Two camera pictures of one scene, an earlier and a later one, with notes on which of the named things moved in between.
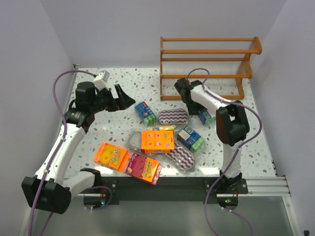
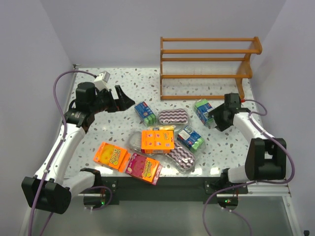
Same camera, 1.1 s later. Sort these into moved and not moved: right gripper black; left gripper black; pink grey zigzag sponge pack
Moved: right gripper black
Not moved: pink grey zigzag sponge pack; left gripper black
